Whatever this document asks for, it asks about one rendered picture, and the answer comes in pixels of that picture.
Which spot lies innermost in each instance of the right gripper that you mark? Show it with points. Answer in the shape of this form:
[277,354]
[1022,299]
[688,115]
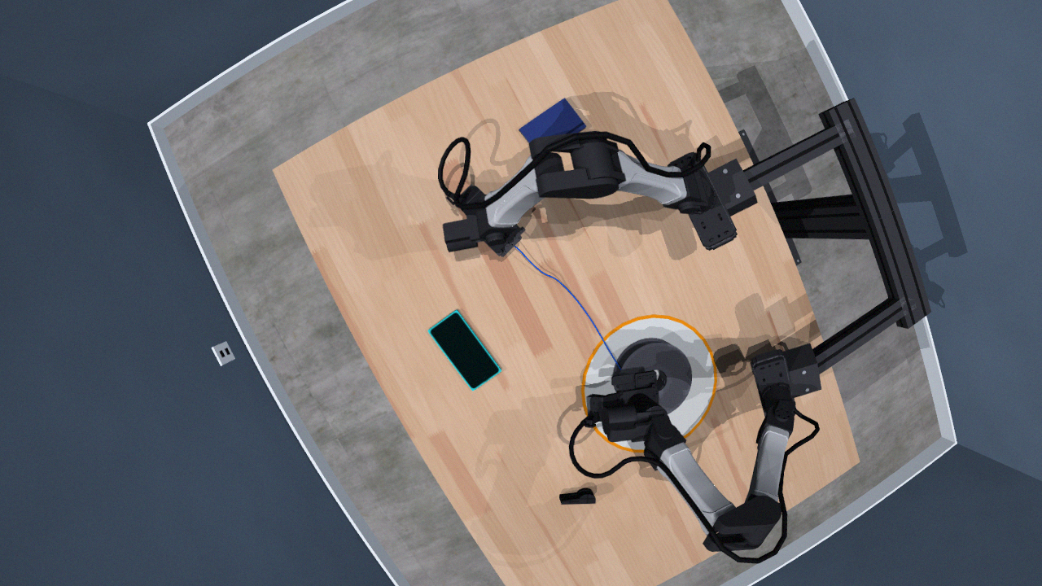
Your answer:
[511,241]

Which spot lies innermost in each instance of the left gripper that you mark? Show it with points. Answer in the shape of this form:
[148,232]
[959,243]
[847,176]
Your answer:
[644,384]

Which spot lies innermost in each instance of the orange painted ring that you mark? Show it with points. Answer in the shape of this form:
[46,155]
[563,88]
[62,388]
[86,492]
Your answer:
[614,330]

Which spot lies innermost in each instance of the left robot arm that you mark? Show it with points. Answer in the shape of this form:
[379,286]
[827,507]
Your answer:
[663,442]

